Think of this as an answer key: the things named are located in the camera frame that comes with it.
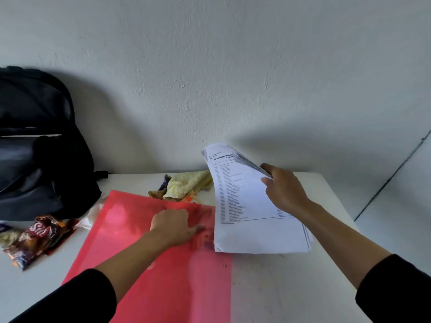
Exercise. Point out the person's right hand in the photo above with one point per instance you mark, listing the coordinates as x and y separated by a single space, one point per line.
286 191

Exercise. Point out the person's left hand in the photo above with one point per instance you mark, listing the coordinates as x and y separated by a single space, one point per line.
170 227

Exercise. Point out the person's right thumb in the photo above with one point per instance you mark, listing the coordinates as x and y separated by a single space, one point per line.
267 181

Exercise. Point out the person's left thumb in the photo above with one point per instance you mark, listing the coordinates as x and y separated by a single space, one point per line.
195 229

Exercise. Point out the stack of printed white papers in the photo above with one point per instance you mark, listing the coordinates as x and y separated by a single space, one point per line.
245 205

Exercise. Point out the red plastic folder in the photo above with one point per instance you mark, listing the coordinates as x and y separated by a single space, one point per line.
151 252

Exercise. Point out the person's right forearm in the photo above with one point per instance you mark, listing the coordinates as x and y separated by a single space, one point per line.
357 259

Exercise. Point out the person's left forearm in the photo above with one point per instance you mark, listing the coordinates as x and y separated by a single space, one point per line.
101 279

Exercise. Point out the yellow checkered cloth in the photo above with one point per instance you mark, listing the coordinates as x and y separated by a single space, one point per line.
187 184

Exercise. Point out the clear plastic bag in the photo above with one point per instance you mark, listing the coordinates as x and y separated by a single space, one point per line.
90 216

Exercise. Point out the red brown candy wrapper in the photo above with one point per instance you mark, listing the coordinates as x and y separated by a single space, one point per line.
37 238

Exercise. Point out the black backpack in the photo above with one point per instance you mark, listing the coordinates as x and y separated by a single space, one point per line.
37 144

